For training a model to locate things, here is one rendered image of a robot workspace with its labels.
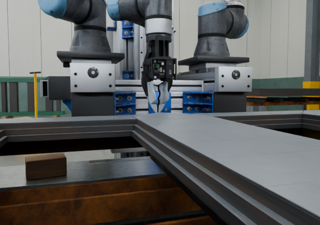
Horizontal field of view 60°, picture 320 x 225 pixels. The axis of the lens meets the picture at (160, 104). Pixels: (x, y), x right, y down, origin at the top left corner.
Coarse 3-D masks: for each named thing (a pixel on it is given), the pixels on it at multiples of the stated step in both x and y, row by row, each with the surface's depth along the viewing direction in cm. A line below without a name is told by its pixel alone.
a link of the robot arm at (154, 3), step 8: (144, 0) 74; (152, 0) 73; (160, 0) 73; (168, 0) 74; (144, 8) 75; (152, 8) 73; (160, 8) 73; (168, 8) 74; (144, 16) 78; (152, 16) 74; (160, 16) 73; (168, 16) 74
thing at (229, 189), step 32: (0, 128) 53; (32, 128) 55; (64, 128) 56; (96, 128) 58; (128, 128) 59; (288, 128) 70; (160, 160) 38; (192, 160) 31; (224, 192) 23; (256, 192) 20; (256, 224) 19; (288, 224) 16
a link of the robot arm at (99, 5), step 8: (96, 0) 98; (104, 0) 101; (96, 8) 97; (104, 8) 101; (88, 16) 95; (96, 16) 98; (104, 16) 101; (80, 24) 98; (88, 24) 97; (96, 24) 98; (104, 24) 102
